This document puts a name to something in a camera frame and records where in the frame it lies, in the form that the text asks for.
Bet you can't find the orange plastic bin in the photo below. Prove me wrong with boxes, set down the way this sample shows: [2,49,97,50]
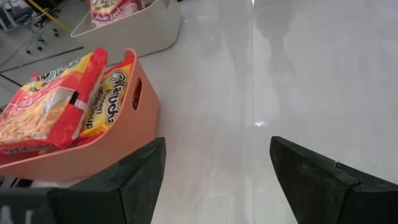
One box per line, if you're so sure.
[0,48,160,183]

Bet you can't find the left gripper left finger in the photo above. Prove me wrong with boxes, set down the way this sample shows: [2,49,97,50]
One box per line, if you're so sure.
[48,136,167,224]

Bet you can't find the yellow hanging cable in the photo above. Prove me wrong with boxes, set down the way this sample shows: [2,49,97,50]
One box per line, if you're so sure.
[26,0,72,34]

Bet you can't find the light grey plastic bin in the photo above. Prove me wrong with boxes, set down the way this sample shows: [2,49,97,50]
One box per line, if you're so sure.
[70,0,183,66]

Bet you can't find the chicken Maruchan ramen packet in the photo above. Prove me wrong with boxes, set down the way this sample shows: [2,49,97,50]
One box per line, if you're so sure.
[73,55,135,147]
[0,46,109,155]

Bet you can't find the roast beef Maruchan ramen packet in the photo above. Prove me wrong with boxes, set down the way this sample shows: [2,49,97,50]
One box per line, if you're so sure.
[89,0,147,29]

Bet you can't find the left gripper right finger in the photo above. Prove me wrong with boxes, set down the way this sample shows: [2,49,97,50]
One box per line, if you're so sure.
[269,135,398,224]

